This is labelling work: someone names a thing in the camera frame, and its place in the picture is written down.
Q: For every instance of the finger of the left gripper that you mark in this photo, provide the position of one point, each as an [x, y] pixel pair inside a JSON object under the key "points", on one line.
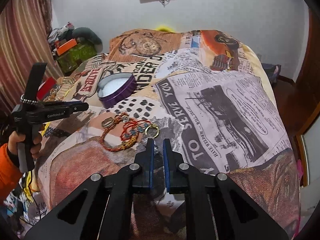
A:
{"points": [[75, 106]]}

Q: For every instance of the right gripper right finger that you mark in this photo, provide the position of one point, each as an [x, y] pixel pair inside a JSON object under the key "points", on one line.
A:
{"points": [[175, 181]]}

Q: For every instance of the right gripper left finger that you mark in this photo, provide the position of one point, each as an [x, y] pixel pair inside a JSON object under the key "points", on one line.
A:
{"points": [[145, 159]]}

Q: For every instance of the orange jacket left forearm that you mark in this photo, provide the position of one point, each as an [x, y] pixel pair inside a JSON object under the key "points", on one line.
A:
{"points": [[9, 173]]}

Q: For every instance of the left hand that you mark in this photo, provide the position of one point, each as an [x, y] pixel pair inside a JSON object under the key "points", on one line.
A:
{"points": [[16, 138]]}

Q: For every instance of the red flat box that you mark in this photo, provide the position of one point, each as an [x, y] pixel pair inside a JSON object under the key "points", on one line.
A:
{"points": [[46, 88]]}

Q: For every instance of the gold shell pendant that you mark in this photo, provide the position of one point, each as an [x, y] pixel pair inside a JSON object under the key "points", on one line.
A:
{"points": [[108, 122]]}

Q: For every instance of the purple heart-shaped tin box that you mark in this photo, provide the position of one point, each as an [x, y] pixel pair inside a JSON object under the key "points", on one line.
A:
{"points": [[115, 88]]}

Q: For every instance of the orange box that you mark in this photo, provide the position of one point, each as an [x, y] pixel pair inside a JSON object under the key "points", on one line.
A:
{"points": [[66, 46]]}

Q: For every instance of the striped red curtain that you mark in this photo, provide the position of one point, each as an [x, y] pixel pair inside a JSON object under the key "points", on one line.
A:
{"points": [[25, 27]]}

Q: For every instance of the dark grey plush cushion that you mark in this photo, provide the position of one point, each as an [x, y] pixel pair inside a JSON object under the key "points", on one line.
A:
{"points": [[84, 32]]}

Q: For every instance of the newspaper print bedspread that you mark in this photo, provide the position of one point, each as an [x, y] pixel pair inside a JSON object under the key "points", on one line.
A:
{"points": [[203, 90]]}

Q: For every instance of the yellow pillow behind bed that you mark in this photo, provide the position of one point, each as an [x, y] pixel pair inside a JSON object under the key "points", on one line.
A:
{"points": [[164, 28]]}

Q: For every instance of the brown wooden door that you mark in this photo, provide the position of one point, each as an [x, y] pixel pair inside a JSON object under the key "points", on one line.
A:
{"points": [[297, 100]]}

